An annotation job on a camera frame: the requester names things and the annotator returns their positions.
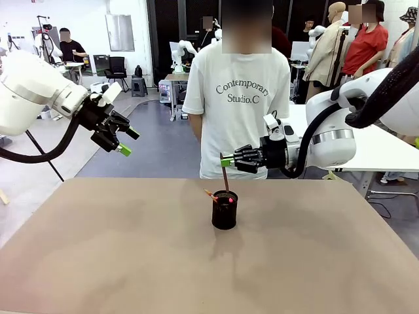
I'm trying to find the stacked dark stools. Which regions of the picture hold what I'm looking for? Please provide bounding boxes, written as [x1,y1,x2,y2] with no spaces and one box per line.
[131,75,149,97]

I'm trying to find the black left arm cable sleeve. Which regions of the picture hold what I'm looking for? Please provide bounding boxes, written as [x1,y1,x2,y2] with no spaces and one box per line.
[0,114,82,164]

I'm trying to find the black mesh pen holder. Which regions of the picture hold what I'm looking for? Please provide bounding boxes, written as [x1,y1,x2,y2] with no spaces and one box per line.
[211,191,239,230]

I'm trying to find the person in dark red top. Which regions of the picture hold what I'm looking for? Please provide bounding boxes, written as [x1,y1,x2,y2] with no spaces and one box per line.
[271,26,292,61]

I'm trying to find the mannequin with bucket hat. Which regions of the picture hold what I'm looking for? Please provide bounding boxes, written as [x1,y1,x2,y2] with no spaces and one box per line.
[389,6,419,63]

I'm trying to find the black arm cable sleeve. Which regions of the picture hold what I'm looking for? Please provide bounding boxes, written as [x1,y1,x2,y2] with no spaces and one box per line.
[281,48,419,179]
[0,114,82,164]

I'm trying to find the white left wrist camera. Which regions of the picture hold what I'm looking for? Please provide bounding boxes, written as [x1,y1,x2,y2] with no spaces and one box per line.
[98,81,122,107]

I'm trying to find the black tripod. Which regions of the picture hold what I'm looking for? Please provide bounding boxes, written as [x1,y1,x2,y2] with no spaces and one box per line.
[25,130,65,183]

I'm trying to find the person in red shirt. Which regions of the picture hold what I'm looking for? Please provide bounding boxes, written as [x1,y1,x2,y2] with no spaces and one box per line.
[340,0,390,82]

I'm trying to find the mannequin in beige coat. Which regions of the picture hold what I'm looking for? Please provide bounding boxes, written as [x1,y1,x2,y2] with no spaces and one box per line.
[302,1,348,104]

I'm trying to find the lit computer tower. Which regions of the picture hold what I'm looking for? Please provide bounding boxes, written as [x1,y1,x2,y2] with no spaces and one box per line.
[158,80,173,104]

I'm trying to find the dark red pencil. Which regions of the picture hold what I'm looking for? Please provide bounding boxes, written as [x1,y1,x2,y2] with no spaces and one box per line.
[220,152,230,194]

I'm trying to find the person in white t-shirt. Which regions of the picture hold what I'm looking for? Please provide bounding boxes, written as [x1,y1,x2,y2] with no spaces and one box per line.
[182,0,291,180]

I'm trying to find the black office chair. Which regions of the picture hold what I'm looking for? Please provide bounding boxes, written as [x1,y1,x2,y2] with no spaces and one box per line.
[104,56,129,89]

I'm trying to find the white monitor screen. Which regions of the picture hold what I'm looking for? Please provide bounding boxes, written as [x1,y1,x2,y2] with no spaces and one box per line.
[290,41,310,61]

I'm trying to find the grey metal wall panel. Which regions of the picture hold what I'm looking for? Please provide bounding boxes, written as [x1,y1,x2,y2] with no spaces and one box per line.
[105,13,135,52]

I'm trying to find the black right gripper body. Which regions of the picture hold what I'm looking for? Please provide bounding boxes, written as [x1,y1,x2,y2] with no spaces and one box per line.
[261,134,289,170]

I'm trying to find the black right arm cable sleeve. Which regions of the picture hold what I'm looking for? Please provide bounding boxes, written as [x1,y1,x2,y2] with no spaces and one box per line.
[281,48,419,179]

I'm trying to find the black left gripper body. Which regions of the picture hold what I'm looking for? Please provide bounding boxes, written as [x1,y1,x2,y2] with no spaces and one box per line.
[78,95,118,153]

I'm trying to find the person in black shirt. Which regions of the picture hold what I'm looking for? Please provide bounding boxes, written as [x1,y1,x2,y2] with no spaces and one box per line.
[58,27,88,63]

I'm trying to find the wooden background table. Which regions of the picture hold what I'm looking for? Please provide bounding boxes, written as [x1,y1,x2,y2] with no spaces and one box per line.
[164,73,191,122]

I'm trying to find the white table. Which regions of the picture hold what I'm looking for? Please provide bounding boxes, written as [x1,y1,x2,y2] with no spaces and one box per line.
[287,103,419,173]

